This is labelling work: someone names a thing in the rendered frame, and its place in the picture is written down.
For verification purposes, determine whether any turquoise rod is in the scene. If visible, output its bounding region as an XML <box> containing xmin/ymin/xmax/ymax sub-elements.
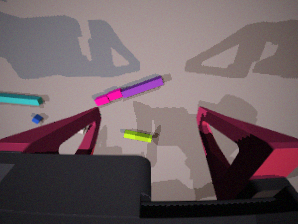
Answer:
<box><xmin>0</xmin><ymin>93</ymin><xmax>43</xmax><ymax>106</ymax></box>

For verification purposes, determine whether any lime green rod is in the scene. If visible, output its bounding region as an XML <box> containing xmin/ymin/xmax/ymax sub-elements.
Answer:
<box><xmin>124</xmin><ymin>130</ymin><xmax>152</xmax><ymax>142</ymax></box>

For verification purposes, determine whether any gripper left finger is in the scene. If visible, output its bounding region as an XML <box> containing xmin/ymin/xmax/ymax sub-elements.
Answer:
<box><xmin>0</xmin><ymin>107</ymin><xmax>101</xmax><ymax>155</ymax></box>

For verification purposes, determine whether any small magenta block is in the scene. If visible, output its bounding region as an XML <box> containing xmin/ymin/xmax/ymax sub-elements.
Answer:
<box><xmin>94</xmin><ymin>93</ymin><xmax>110</xmax><ymax>106</ymax></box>
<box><xmin>107</xmin><ymin>88</ymin><xmax>123</xmax><ymax>101</ymax></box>

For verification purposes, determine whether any purple rod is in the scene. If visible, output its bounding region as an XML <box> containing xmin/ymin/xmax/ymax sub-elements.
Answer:
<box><xmin>121</xmin><ymin>75</ymin><xmax>164</xmax><ymax>98</ymax></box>

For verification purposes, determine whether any small blue cube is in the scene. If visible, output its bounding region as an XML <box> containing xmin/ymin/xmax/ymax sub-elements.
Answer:
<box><xmin>32</xmin><ymin>115</ymin><xmax>42</xmax><ymax>124</ymax></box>

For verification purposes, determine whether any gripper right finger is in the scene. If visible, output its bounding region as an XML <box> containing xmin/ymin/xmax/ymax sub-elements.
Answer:
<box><xmin>196</xmin><ymin>107</ymin><xmax>298</xmax><ymax>200</ymax></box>

